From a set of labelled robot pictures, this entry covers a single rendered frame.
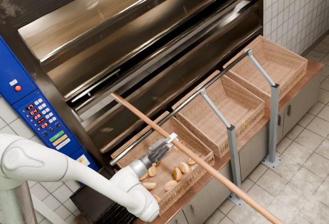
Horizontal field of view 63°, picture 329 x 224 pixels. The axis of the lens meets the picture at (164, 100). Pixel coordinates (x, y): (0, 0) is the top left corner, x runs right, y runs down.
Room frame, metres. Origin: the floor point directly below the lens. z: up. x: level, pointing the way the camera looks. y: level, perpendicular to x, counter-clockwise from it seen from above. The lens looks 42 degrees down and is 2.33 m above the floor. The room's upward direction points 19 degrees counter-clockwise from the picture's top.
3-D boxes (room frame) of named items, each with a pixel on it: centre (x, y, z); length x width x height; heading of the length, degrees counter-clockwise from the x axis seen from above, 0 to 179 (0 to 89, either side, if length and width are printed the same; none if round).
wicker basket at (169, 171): (1.20, 0.14, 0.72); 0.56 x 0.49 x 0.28; 117
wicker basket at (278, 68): (1.76, -0.93, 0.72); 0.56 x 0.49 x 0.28; 120
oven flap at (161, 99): (1.71, -0.25, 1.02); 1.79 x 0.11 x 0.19; 118
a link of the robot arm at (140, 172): (0.84, 0.24, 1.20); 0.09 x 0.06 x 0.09; 27
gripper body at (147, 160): (0.87, 0.17, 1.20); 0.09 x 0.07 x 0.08; 117
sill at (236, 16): (1.73, -0.24, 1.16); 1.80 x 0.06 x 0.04; 118
